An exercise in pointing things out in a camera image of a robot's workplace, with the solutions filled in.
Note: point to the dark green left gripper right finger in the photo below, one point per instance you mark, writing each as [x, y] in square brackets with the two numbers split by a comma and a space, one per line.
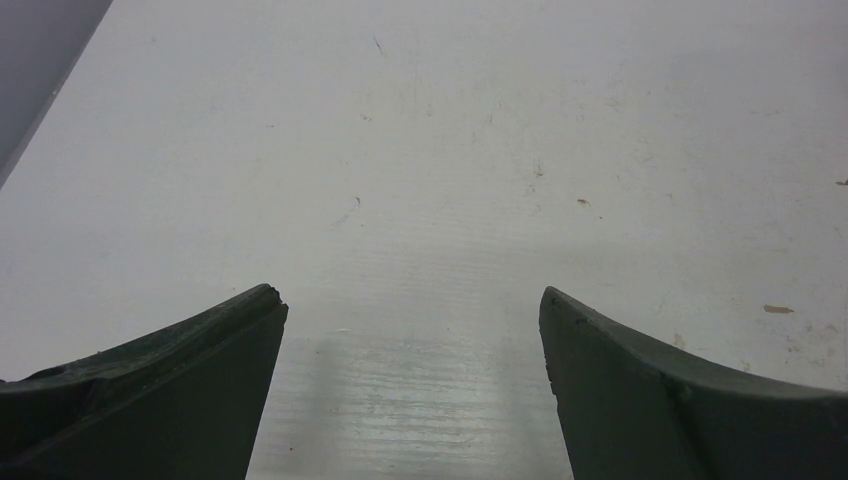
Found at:
[633, 407]

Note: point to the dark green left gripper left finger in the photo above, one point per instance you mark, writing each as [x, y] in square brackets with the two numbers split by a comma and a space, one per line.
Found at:
[183, 402]

